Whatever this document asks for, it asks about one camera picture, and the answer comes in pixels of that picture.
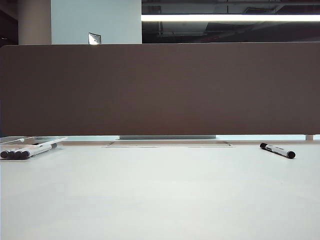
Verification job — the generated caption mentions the clear plastic packaging box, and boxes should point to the clear plastic packaging box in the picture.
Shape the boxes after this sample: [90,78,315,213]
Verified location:
[0,135,69,162]

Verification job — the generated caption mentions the brown desk divider panel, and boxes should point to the brown desk divider panel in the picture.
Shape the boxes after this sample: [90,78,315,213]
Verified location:
[0,41,320,137]

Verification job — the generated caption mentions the white ceiling light strip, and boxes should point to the white ceiling light strip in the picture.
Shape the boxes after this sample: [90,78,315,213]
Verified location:
[141,13,320,22]

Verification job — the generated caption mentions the beige round column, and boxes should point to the beige round column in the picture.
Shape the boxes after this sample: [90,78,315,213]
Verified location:
[17,0,52,46]

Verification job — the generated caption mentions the grey metal divider bracket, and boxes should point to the grey metal divider bracket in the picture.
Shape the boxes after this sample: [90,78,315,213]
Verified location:
[119,134,217,140]

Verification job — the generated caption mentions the desk cable flap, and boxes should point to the desk cable flap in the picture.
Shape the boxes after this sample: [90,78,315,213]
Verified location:
[101,140,237,149]

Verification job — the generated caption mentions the metal wall plate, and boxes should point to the metal wall plate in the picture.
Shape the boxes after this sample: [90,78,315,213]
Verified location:
[87,31,102,46]

